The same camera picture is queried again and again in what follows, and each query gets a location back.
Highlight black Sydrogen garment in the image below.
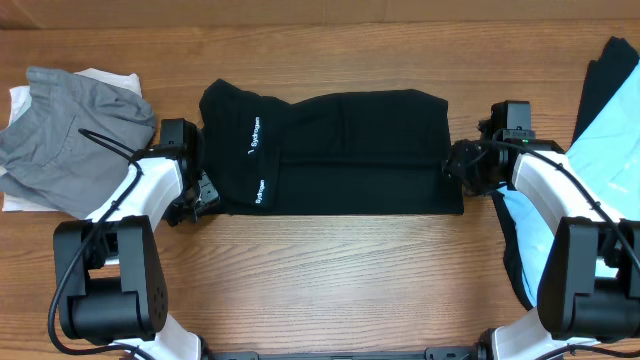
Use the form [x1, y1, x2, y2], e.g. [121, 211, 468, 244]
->
[199, 79, 464, 215]

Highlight white folded garment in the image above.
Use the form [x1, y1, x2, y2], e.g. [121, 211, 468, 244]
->
[2, 68, 142, 212]

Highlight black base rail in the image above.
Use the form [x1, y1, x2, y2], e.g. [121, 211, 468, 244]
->
[203, 343, 494, 360]

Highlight light blue garment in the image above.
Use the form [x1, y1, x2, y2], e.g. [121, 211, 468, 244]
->
[499, 62, 640, 309]

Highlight black garment under blue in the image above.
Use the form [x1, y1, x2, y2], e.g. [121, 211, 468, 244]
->
[490, 37, 639, 310]

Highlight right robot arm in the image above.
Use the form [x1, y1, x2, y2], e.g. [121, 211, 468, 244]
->
[443, 140, 639, 359]

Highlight grey folded garment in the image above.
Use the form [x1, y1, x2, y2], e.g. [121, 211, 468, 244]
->
[1, 67, 156, 218]

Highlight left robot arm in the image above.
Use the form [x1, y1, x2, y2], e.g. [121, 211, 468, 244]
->
[47, 138, 217, 359]

